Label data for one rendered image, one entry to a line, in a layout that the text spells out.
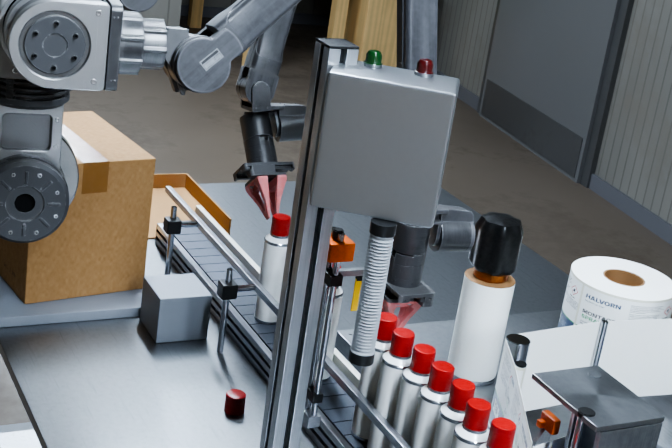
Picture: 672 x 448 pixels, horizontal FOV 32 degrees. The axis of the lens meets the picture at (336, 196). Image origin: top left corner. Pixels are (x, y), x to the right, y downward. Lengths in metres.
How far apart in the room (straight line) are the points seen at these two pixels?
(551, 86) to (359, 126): 5.11
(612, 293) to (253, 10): 0.91
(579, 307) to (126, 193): 0.87
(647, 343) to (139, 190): 0.96
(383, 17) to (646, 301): 5.59
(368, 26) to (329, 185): 6.07
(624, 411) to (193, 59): 0.73
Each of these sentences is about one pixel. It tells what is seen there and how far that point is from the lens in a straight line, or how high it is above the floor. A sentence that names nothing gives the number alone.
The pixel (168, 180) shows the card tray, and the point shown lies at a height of 0.85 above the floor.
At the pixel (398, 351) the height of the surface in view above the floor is 1.06.
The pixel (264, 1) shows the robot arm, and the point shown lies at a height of 1.52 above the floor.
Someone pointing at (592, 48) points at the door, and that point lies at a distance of 6.32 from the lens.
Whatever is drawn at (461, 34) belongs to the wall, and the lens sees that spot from 7.76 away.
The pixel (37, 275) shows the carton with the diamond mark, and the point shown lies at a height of 0.91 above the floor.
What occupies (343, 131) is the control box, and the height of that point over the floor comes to 1.40.
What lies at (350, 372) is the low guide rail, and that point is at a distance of 1.99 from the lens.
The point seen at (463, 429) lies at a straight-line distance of 1.61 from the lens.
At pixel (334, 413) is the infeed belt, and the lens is 1.93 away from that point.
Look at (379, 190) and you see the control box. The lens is 1.58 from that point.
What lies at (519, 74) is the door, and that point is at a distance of 6.96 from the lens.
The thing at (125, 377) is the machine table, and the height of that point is 0.83.
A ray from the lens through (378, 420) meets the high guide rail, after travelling 1.77.
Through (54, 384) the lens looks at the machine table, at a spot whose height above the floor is 0.83.
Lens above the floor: 1.84
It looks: 19 degrees down
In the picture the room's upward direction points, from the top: 9 degrees clockwise
